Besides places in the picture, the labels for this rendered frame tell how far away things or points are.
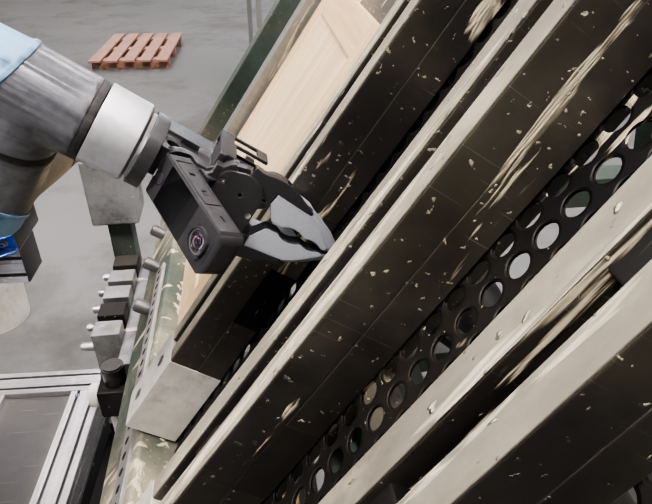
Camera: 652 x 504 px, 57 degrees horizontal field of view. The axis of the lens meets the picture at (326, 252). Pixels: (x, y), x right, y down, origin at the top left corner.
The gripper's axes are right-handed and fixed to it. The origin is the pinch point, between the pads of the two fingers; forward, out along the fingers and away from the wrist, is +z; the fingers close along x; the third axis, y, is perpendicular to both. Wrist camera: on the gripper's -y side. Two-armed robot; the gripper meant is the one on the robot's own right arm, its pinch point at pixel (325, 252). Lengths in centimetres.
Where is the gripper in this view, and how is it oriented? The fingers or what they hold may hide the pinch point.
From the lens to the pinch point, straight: 60.2
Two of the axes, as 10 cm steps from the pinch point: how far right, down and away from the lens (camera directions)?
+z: 8.2, 4.2, 3.9
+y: -1.3, -5.3, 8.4
